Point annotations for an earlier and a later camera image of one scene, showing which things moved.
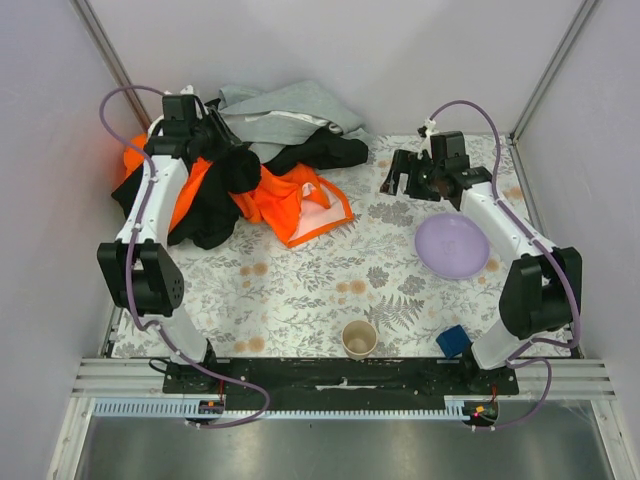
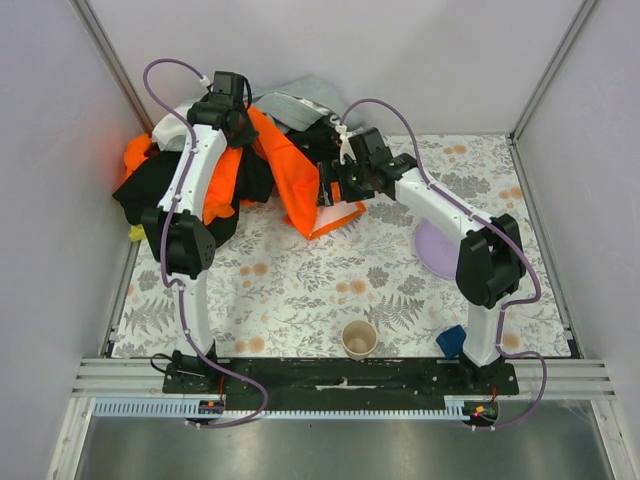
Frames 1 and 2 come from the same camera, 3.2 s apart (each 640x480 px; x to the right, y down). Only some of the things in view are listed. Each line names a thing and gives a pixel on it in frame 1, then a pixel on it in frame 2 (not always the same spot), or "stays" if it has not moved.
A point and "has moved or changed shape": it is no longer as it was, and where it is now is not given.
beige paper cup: [359, 337] stays
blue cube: [454, 341] stays
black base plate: [380, 378] stays
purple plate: [451, 246] stays
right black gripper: [405, 170] → [327, 182]
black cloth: [234, 173] has moved or changed shape
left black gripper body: [220, 132] → [245, 132]
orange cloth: [284, 198] has moved or changed shape
